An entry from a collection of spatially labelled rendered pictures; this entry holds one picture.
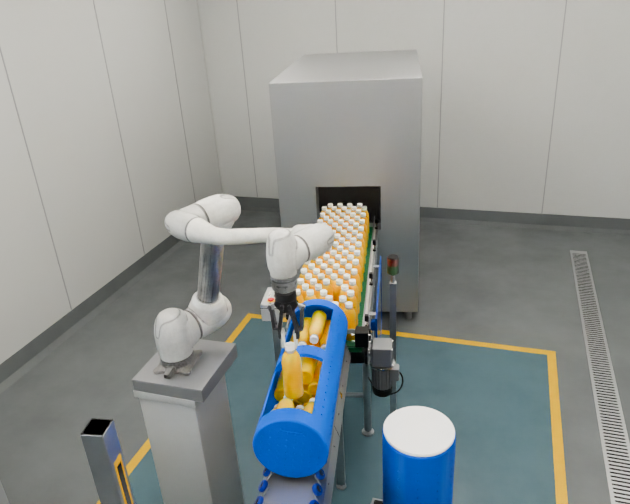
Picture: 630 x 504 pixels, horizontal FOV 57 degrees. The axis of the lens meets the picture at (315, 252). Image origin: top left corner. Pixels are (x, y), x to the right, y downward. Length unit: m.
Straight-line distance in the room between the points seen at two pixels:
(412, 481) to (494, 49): 4.95
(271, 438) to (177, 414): 0.71
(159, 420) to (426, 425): 1.24
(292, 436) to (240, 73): 5.58
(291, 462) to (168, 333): 0.81
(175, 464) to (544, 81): 5.12
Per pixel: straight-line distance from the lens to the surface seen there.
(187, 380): 2.71
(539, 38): 6.51
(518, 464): 3.83
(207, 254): 2.51
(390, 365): 3.20
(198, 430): 2.82
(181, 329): 2.67
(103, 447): 1.56
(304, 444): 2.22
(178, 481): 3.14
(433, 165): 6.82
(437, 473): 2.39
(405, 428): 2.41
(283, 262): 1.88
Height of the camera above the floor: 2.65
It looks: 25 degrees down
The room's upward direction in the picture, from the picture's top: 4 degrees counter-clockwise
